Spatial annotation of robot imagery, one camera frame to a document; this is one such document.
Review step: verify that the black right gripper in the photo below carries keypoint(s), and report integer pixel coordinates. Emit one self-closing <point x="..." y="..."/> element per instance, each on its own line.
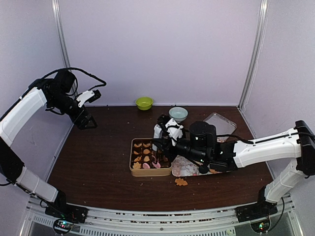
<point x="166" y="149"/>

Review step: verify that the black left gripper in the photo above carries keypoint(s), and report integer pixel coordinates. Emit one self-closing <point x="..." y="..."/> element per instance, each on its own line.
<point x="81" y="124"/>

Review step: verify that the metal serving tongs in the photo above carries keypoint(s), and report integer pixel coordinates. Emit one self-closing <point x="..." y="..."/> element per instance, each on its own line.
<point x="157" y="154"/>

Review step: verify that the gold cookie tin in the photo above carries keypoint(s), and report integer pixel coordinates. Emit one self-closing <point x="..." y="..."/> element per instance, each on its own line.
<point x="138" y="156"/>

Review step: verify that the pink round cookie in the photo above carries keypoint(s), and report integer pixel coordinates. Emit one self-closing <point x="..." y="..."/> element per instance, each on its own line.
<point x="146" y="166"/>

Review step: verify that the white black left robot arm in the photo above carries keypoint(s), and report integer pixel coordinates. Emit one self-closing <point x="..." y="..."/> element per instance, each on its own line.
<point x="52" y="92"/>

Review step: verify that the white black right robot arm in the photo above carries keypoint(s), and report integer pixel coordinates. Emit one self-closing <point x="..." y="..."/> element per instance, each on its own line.
<point x="199" y="145"/>

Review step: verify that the floral cookie tray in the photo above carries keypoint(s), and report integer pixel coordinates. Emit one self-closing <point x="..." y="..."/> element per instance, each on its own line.
<point x="181" y="167"/>

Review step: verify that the light blue striped bowl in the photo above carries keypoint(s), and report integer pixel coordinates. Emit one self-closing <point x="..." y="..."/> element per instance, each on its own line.
<point x="179" y="114"/>

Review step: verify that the brown tree cookie on table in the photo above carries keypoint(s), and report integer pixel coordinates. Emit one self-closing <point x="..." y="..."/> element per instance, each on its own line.
<point x="181" y="182"/>

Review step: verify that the black sandwich cookie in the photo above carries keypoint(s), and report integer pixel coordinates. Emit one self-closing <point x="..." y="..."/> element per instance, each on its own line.
<point x="203" y="169"/>

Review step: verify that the green bowl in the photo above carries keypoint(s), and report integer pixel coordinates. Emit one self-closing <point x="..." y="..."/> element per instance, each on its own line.
<point x="144" y="103"/>

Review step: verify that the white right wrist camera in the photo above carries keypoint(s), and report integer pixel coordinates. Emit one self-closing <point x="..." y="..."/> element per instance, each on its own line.
<point x="169" y="126"/>

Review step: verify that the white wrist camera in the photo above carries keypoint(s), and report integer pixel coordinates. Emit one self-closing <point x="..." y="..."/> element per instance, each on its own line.
<point x="169" y="126"/>
<point x="88" y="96"/>

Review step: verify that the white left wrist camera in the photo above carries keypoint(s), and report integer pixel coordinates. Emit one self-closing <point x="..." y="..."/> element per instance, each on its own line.
<point x="88" y="96"/>

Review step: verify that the aluminium corner post left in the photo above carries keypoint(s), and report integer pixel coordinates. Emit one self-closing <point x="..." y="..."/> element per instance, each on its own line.
<point x="60" y="32"/>

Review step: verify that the aluminium corner post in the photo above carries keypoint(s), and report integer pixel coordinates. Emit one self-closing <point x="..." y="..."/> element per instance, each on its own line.
<point x="258" y="41"/>
<point x="60" y="32"/>

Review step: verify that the aluminium front rail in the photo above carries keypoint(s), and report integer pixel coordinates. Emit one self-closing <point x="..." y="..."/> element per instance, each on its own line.
<point x="208" y="222"/>

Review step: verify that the aluminium corner post right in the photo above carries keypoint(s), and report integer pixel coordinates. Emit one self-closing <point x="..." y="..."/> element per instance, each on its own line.
<point x="258" y="41"/>

